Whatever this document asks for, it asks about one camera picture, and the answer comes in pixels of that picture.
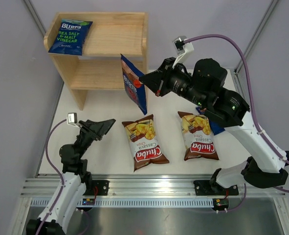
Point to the Burts spicy chilli bag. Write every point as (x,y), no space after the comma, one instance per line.
(216,129)
(133,87)

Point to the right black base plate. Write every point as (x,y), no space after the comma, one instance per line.
(203,188)

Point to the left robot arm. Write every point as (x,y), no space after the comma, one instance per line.
(75,179)

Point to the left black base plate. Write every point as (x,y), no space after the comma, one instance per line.
(97,187)

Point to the aluminium mounting rail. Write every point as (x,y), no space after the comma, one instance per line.
(175,191)

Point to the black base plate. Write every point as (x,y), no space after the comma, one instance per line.
(97,187)
(203,188)

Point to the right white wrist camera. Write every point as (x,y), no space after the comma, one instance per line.
(183,50)

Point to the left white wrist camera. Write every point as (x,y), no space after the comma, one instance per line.
(72,120)

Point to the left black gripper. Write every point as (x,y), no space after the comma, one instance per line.
(96,130)

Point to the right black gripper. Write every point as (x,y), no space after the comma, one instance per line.
(158,82)

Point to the wooden two-tier shelf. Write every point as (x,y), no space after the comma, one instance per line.
(111,35)

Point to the Burts sea salt vinegar bag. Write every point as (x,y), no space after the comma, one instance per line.
(71,37)

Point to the right Chuba cassava chips bag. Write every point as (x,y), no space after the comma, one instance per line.
(197,136)

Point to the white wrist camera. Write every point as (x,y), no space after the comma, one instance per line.
(183,50)
(72,120)

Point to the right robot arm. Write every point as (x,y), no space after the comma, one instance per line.
(265,166)

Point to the left Chuba cassava chips bag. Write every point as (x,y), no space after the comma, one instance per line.
(143,142)

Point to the chuba cassava chips bag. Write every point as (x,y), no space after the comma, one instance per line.
(143,142)
(197,136)

